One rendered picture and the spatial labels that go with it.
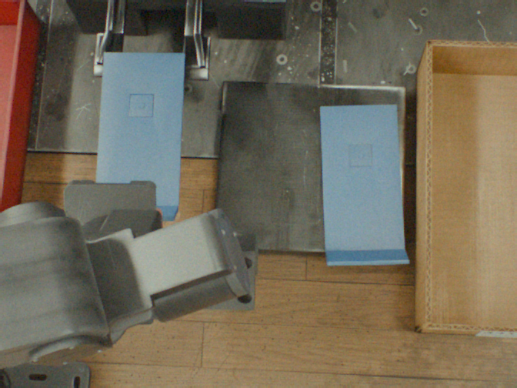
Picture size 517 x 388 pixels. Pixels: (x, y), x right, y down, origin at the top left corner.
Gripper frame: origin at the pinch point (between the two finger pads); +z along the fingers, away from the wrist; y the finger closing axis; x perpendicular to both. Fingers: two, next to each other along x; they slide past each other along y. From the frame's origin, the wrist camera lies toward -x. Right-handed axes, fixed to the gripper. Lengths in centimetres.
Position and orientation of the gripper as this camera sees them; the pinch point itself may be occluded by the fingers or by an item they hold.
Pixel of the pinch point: (130, 214)
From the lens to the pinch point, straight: 79.2
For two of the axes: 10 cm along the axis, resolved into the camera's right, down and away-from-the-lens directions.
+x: -10.0, -0.1, 0.2
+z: 0.2, -2.9, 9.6
